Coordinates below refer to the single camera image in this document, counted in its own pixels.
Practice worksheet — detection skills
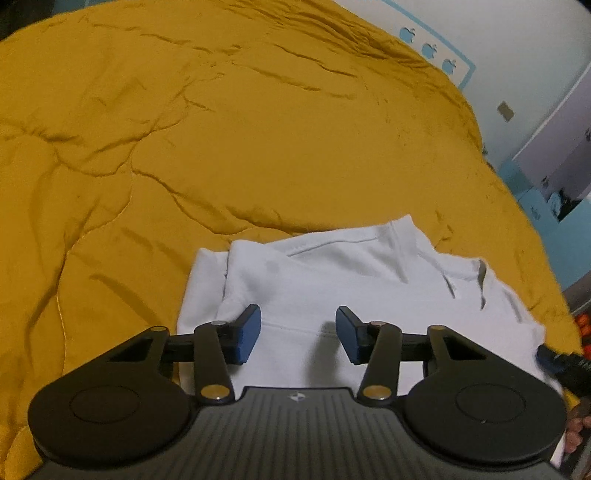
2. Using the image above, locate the blue drawer cabinet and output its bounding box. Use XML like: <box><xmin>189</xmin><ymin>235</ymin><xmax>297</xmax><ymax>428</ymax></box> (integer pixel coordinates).
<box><xmin>496</xmin><ymin>159</ymin><xmax>559</xmax><ymax>232</ymax></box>

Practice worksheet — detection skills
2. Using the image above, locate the white headboard with blue apples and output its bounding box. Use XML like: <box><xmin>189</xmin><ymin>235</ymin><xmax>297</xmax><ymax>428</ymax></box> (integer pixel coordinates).
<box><xmin>330</xmin><ymin>0</ymin><xmax>477</xmax><ymax>93</ymax></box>

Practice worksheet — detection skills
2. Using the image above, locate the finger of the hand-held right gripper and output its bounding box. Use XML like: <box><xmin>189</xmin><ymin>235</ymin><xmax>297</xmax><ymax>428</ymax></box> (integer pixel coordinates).
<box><xmin>534</xmin><ymin>345</ymin><xmax>591</xmax><ymax>398</ymax></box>

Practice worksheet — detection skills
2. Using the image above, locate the orange object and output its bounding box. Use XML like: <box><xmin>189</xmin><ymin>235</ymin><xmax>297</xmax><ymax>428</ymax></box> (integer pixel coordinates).
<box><xmin>575</xmin><ymin>311</ymin><xmax>591</xmax><ymax>354</ymax></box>

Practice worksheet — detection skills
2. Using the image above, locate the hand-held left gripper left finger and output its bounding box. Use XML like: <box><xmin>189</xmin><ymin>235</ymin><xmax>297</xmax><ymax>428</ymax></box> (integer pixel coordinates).
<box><xmin>108</xmin><ymin>304</ymin><xmax>262</xmax><ymax>404</ymax></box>

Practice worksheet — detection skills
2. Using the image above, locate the white printed sweatshirt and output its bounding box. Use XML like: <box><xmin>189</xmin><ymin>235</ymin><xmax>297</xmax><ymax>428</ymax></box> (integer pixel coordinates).
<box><xmin>177</xmin><ymin>213</ymin><xmax>568</xmax><ymax>478</ymax></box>

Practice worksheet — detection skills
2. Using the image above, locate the person's right hand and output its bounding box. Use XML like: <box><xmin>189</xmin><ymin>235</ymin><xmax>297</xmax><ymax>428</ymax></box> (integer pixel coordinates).
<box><xmin>564</xmin><ymin>404</ymin><xmax>590</xmax><ymax>457</ymax></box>

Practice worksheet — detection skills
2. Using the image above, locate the mustard yellow bedspread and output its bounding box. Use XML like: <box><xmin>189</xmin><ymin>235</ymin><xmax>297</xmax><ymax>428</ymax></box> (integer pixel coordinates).
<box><xmin>0</xmin><ymin>0</ymin><xmax>585</xmax><ymax>480</ymax></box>

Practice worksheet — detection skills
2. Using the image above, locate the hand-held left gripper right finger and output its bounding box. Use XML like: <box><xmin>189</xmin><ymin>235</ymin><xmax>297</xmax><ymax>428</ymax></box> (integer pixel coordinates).
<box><xmin>335</xmin><ymin>305</ymin><xmax>493</xmax><ymax>403</ymax></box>

